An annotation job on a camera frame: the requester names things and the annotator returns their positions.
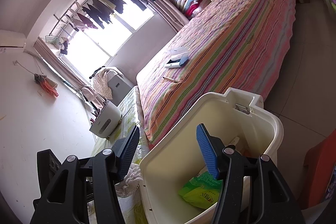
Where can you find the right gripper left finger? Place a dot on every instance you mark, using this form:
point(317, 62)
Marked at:
point(124, 150)

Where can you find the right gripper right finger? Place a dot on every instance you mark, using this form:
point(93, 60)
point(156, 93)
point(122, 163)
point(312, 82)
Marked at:
point(212, 151)

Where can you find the green snack packet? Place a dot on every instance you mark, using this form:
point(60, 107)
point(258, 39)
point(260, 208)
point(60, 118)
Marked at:
point(201, 191)

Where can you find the cream plastic trash bin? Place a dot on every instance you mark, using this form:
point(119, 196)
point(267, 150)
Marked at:
point(177, 157)

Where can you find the white tissue box organizer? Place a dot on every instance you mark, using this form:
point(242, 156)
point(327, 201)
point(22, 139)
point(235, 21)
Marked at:
point(106, 122)

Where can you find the yellow checkered tablecloth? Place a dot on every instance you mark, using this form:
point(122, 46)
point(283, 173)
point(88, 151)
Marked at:
point(132, 115)

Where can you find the grey white appliance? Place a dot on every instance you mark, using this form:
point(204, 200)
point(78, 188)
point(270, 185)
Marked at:
point(120, 87)

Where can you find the dotted cream cloth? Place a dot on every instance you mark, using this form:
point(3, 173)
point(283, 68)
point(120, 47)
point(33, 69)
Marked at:
point(100, 84)

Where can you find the yellow pencil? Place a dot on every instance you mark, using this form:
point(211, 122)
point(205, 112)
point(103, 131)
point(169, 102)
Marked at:
point(170, 79)

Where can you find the red plastic stool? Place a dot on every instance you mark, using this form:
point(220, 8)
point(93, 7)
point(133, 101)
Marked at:
point(319, 164)

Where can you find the pink curtain left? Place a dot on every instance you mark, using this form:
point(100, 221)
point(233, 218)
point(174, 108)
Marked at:
point(57, 64)

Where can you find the pink curtain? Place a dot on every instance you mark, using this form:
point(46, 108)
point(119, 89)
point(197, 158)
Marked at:
point(170, 14)
point(57, 64)

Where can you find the striped pink bed sheet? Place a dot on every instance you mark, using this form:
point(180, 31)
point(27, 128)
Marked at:
point(231, 44)

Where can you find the pink curtain right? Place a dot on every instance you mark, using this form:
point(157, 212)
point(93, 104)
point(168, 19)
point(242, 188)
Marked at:
point(170, 14)

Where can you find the white air conditioner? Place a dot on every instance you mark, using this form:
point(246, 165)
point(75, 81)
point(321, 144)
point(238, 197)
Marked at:
point(10, 39)

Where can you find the orange cloth on wall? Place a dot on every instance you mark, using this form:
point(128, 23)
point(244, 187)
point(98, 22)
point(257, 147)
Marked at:
point(41, 80)

